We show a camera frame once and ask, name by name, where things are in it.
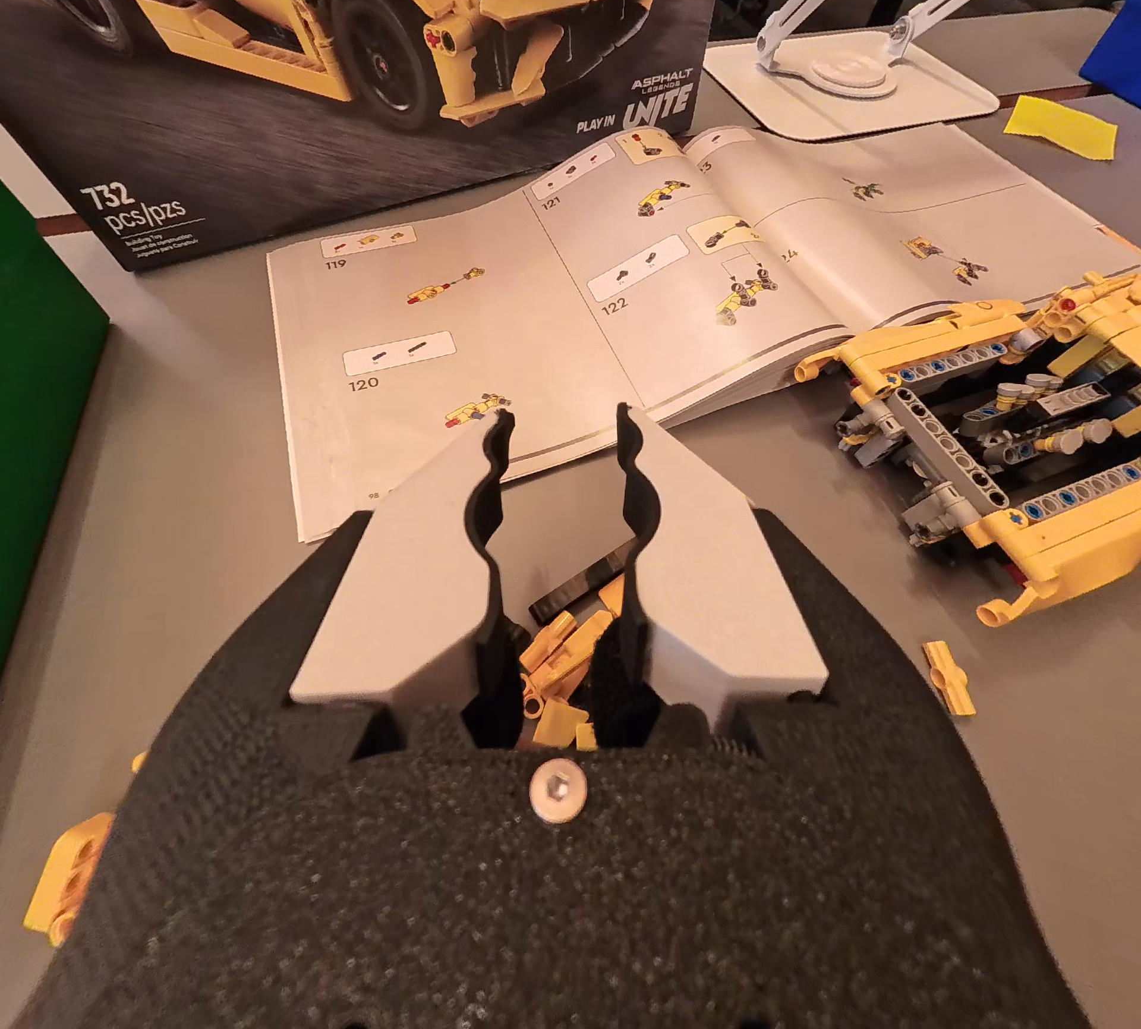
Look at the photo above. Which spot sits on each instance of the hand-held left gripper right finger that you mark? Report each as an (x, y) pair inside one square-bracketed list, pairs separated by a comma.
[(722, 601)]

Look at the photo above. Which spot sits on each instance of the yellow holed beam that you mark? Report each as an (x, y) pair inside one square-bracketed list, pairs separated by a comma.
[(67, 877)]

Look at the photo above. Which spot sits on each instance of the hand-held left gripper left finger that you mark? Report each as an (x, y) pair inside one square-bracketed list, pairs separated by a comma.
[(401, 601)]

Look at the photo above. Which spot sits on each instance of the blue storage bin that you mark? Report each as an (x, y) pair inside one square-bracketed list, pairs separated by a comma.
[(1119, 57)]

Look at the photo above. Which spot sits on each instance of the toy car set box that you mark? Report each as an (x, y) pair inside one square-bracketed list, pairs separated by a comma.
[(267, 128)]

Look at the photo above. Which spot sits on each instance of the yellow connector brick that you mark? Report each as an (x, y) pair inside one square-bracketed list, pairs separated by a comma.
[(949, 677)]

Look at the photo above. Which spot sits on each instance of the grey desk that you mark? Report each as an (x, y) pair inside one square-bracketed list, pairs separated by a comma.
[(178, 530)]

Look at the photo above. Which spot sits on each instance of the open instruction booklet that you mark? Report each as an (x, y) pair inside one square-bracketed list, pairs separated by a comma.
[(553, 307)]

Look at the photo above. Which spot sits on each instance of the green storage bin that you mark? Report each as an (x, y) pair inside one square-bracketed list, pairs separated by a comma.
[(44, 387)]

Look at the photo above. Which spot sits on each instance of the yellow toy brick car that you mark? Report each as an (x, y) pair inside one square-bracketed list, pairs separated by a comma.
[(1007, 333)]

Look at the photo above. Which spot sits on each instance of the white document stand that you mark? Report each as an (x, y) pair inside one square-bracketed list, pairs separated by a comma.
[(927, 97)]

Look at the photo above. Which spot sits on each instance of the yellow sticky note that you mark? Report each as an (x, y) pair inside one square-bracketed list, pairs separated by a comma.
[(1061, 127)]

